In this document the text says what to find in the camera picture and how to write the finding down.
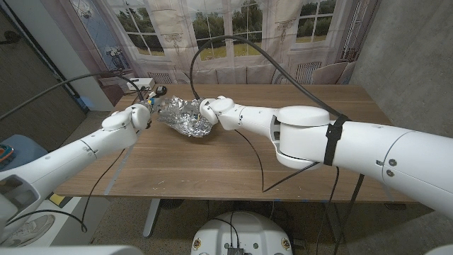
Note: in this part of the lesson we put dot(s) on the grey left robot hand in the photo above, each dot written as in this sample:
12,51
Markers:
155,106

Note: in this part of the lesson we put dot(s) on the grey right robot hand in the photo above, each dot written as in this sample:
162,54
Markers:
197,108

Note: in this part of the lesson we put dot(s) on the aluminum foil sheet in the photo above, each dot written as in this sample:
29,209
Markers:
180,118

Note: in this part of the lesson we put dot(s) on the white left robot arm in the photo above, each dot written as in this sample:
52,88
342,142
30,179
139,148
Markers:
70,156

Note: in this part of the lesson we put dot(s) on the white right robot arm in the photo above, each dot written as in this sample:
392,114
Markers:
354,145

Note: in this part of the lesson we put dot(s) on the black power adapter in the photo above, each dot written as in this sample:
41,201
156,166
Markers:
161,90

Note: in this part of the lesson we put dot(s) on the white power box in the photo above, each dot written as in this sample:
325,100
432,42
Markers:
141,83

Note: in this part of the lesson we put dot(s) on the printed window backdrop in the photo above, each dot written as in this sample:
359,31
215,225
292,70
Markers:
230,21

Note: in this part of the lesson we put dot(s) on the grey table leg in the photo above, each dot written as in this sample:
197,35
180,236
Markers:
152,217
331,226

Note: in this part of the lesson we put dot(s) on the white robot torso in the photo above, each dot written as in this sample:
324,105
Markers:
241,233

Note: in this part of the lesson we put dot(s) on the yellow black foot pedal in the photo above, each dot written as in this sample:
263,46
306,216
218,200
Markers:
56,199

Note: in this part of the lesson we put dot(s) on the blue padded seat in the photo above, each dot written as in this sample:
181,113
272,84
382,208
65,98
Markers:
21,152

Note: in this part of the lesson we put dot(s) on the orange teal gadget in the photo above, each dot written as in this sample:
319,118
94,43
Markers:
5,156

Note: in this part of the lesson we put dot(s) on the grey sneaker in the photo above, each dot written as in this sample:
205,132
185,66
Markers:
32,230

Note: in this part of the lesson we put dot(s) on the dark mesh wall panel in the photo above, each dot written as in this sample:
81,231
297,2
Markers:
32,106

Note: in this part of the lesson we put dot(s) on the black wall hook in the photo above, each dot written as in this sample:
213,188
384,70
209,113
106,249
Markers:
11,36

